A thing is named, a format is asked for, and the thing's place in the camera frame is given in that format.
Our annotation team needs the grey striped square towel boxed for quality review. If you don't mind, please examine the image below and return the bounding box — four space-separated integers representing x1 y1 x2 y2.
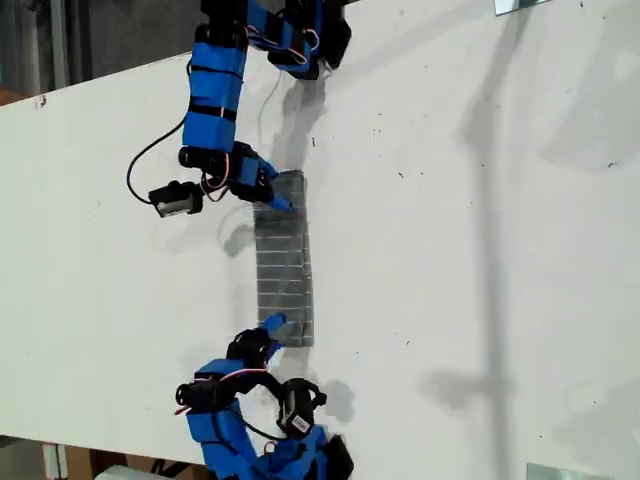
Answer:
251 168 316 349

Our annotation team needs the pale plastic container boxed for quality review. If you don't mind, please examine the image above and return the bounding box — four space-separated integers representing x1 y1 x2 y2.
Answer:
94 464 154 480

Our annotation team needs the brown cardboard box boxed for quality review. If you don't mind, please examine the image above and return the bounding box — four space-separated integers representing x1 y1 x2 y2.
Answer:
64 444 196 480

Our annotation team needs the grey metal pole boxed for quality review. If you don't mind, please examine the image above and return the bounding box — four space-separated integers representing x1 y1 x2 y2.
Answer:
49 0 70 91

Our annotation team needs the brown board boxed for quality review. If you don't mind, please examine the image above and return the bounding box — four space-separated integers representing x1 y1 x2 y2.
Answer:
0 85 34 109

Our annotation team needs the black camera stalk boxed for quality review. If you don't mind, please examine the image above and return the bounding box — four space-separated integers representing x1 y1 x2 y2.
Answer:
259 372 287 401

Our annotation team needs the black camera box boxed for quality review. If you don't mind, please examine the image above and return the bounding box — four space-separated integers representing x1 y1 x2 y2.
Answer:
277 378 329 441
148 180 204 221

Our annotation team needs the black camera cable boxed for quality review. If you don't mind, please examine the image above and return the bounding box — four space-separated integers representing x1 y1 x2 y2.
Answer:
239 418 292 442
125 119 186 205

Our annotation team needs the white post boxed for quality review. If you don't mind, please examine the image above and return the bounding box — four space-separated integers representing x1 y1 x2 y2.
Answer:
42 442 69 480

